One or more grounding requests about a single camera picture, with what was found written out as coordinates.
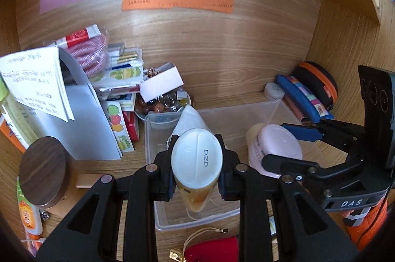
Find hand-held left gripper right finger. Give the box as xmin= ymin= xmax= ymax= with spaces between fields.
xmin=215 ymin=134 xmax=365 ymax=262

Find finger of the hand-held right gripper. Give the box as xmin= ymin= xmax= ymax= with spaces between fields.
xmin=262 ymin=154 xmax=365 ymax=196
xmin=281 ymin=120 xmax=366 ymax=155

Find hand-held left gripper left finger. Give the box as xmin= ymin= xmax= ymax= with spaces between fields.
xmin=35 ymin=135 xmax=179 ymax=262

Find pink round jar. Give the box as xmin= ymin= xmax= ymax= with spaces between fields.
xmin=248 ymin=124 xmax=303 ymax=179

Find white-capped amber cream tube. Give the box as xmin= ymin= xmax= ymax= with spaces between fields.
xmin=171 ymin=128 xmax=223 ymax=214

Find clear plastic storage box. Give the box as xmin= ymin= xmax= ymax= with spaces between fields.
xmin=144 ymin=99 xmax=309 ymax=232

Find red velvet drawstring pouch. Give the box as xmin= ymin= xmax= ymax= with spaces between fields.
xmin=168 ymin=227 xmax=239 ymax=262

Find person's right forearm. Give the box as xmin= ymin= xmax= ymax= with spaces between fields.
xmin=347 ymin=197 xmax=391 ymax=252

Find wooden desktop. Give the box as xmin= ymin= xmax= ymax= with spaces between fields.
xmin=0 ymin=89 xmax=395 ymax=262

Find pink flat pouch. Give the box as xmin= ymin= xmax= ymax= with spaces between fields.
xmin=282 ymin=95 xmax=312 ymax=125

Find blue patchwork pencil case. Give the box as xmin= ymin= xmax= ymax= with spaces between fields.
xmin=276 ymin=75 xmax=334 ymax=125

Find white round case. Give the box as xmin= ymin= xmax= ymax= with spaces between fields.
xmin=263 ymin=82 xmax=285 ymax=100

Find black case with orange zipper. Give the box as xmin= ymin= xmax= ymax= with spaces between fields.
xmin=293 ymin=61 xmax=339 ymax=110

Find bowl of beads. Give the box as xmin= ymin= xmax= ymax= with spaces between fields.
xmin=134 ymin=89 xmax=196 ymax=131

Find fruit sticker sheet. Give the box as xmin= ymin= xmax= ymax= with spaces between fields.
xmin=105 ymin=100 xmax=135 ymax=151

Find small white cardboard box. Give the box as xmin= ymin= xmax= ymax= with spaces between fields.
xmin=139 ymin=62 xmax=185 ymax=104

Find stack of books and cards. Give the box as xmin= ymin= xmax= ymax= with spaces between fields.
xmin=93 ymin=41 xmax=145 ymax=142

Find orange and white tube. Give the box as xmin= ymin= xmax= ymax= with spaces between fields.
xmin=17 ymin=176 xmax=43 ymax=236

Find handwritten white paper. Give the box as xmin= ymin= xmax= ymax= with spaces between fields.
xmin=0 ymin=46 xmax=75 ymax=122

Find orange packet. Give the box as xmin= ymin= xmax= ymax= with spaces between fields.
xmin=0 ymin=120 xmax=27 ymax=154

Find red and white box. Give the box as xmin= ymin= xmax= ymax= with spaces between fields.
xmin=56 ymin=24 xmax=107 ymax=48

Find pink coiled hair ties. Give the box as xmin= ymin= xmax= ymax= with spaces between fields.
xmin=68 ymin=35 xmax=111 ymax=79

